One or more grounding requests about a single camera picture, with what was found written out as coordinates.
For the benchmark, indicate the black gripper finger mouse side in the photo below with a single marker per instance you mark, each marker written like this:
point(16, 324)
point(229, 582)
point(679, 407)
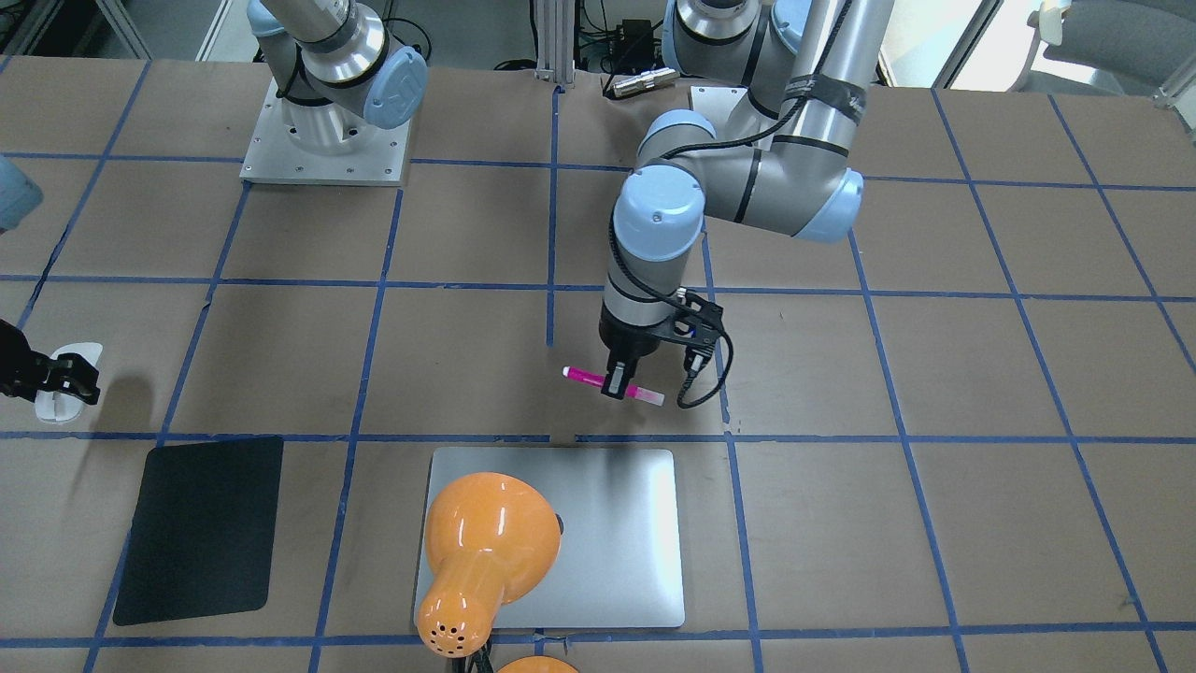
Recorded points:
point(74, 375)

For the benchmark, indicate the black gripper finger pen side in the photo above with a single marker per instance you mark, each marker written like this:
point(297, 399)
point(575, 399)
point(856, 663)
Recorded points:
point(615, 383)

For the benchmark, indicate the black gripper body mouse side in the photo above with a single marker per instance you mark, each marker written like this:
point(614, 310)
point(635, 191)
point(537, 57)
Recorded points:
point(21, 371)

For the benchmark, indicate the black gripper body pen side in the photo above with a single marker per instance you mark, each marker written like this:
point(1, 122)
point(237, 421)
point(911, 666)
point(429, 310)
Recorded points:
point(624, 345)

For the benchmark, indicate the pink marker pen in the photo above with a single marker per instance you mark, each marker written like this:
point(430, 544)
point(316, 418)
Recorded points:
point(594, 380)

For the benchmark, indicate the silver robot arm pen side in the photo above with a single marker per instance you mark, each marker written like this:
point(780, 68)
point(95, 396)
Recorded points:
point(779, 162)

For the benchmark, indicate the silver robot arm mouse side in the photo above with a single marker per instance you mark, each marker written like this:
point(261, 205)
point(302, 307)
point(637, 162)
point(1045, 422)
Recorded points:
point(345, 92)

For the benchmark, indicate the black mousepad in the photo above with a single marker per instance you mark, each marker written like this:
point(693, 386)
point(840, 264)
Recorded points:
point(203, 531)

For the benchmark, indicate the orange desk lamp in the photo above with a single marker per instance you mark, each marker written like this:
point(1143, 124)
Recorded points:
point(489, 539)

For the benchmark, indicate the silver cylindrical connector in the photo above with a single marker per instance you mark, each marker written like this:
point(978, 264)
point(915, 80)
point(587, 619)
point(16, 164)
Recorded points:
point(636, 84)

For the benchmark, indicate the grey office chair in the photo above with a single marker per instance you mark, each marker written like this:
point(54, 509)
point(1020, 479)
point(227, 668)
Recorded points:
point(1136, 44)

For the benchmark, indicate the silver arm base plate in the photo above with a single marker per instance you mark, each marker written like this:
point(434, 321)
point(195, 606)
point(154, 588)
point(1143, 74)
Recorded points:
point(294, 145)

